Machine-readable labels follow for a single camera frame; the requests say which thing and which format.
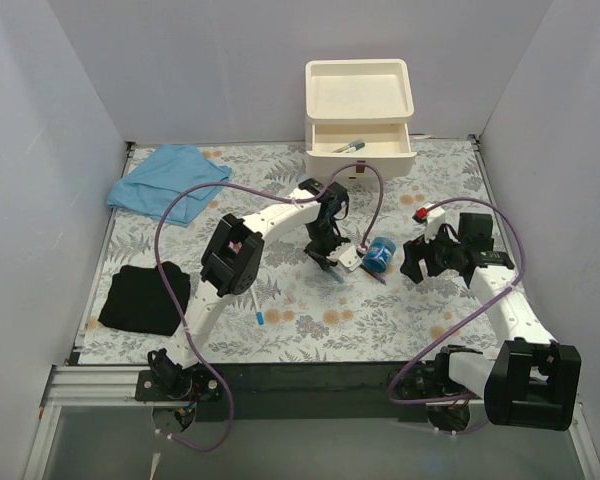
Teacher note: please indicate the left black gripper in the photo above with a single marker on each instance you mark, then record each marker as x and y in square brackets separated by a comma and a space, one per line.
[321, 248]

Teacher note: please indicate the pink-capped clear tube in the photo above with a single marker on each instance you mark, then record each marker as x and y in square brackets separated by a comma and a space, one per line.
[235, 246]

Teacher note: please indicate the blue marker pen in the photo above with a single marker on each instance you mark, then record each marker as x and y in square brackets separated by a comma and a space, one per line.
[335, 275]

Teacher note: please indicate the white three-drawer organizer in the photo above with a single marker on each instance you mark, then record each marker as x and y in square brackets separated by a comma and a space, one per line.
[361, 91]

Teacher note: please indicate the blue cloth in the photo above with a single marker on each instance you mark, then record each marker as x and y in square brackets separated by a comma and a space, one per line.
[161, 177]

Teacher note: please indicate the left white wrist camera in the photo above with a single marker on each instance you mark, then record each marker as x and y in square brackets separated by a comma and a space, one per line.
[346, 256]

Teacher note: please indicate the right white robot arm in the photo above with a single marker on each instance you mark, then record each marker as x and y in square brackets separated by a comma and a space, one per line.
[533, 380]

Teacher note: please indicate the black cloth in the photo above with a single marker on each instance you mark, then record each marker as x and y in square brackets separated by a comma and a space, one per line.
[138, 302]

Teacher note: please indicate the aluminium front rail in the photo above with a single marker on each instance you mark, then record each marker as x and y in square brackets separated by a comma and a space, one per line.
[284, 421]

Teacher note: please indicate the blue round jar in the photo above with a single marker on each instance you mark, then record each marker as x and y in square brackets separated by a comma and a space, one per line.
[379, 255]

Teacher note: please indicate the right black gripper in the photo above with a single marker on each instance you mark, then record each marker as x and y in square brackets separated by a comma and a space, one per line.
[415, 262]

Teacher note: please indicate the purple pen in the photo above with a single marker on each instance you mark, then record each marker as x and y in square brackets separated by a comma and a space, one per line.
[373, 274]

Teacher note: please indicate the white drawer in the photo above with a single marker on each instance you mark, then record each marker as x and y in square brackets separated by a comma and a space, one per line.
[387, 149]

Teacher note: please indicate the green-capped white marker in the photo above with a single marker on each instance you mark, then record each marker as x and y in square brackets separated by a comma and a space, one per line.
[359, 144]

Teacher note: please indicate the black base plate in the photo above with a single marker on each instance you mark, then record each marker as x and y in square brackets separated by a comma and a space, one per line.
[294, 391]

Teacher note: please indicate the white marker blue cap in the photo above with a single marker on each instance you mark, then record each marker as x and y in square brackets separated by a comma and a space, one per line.
[259, 314]

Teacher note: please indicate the floral table mat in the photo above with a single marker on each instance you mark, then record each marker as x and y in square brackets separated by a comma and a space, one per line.
[308, 315]

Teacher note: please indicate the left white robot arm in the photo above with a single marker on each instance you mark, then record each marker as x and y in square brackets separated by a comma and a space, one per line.
[231, 261]

